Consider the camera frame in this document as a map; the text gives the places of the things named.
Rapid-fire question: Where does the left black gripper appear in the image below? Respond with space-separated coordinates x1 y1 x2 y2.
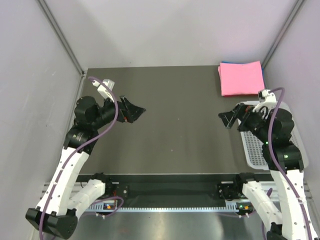
91 92 146 130

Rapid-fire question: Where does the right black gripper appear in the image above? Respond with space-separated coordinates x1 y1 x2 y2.
218 101 272 142

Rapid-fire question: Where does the pink t shirt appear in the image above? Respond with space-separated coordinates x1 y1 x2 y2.
218 61 265 97

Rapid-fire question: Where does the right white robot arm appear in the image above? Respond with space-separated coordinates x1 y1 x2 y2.
218 87 319 240

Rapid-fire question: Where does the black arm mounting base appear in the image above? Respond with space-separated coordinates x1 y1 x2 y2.
74 172 263 208

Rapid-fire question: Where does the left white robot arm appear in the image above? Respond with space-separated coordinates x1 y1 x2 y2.
25 76 146 240

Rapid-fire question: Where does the white perforated plastic basket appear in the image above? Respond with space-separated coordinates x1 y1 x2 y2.
240 101 307 171

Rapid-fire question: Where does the blue folded t shirt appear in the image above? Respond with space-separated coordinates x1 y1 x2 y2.
221 60 264 77

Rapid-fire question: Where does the left aluminium frame post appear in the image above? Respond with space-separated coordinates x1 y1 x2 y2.
35 0 85 76

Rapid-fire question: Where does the aluminium frame post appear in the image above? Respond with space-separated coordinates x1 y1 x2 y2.
35 0 85 76
261 0 307 69

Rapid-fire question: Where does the grey slotted cable duct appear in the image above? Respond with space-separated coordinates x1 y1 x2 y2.
85 200 254 215

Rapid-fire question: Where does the aluminium front rail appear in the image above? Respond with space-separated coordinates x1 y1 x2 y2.
41 181 313 203

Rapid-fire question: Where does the right aluminium frame post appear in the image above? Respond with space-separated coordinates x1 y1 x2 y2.
261 0 307 69

